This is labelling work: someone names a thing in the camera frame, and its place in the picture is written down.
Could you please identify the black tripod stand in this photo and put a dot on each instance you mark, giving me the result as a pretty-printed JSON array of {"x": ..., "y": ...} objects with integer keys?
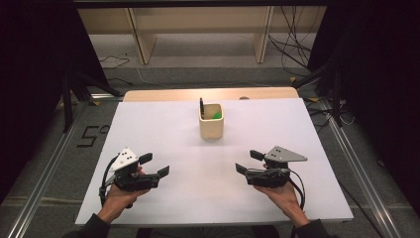
[
  {"x": 71, "y": 95},
  {"x": 332, "y": 86}
]

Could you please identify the black metal bar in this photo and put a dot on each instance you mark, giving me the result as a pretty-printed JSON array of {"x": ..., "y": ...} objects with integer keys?
[{"x": 198, "y": 3}]

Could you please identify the aluminium floor rail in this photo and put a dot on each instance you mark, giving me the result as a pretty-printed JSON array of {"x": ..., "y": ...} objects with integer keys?
[
  {"x": 43, "y": 185},
  {"x": 363, "y": 178}
]

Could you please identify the black pen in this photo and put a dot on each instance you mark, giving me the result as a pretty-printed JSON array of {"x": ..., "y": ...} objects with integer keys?
[{"x": 201, "y": 107}]

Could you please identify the black curtain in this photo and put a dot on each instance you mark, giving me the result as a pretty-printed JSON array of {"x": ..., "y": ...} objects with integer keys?
[
  {"x": 33, "y": 82},
  {"x": 383, "y": 82}
]

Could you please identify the person's left hand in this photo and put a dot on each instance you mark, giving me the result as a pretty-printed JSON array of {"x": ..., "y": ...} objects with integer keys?
[{"x": 115, "y": 201}]

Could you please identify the person's right hand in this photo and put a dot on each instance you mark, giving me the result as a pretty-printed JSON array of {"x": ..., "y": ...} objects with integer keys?
[{"x": 285, "y": 198}]

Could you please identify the cream square cup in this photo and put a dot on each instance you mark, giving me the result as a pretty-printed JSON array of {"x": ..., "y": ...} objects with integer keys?
[{"x": 211, "y": 127}]

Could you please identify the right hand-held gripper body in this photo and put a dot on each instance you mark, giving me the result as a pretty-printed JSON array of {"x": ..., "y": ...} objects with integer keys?
[{"x": 280, "y": 155}]

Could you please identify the white stick with green end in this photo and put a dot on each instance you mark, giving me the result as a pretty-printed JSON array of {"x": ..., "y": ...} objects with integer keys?
[{"x": 217, "y": 115}]

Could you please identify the white table sheet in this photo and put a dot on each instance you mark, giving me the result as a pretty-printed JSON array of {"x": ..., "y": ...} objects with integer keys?
[{"x": 204, "y": 185}]

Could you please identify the light wooden shelf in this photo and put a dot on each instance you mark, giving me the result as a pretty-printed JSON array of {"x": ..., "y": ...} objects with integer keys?
[{"x": 201, "y": 20}]

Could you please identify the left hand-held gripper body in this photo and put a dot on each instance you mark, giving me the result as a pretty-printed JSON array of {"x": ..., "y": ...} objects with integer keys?
[{"x": 127, "y": 162}]

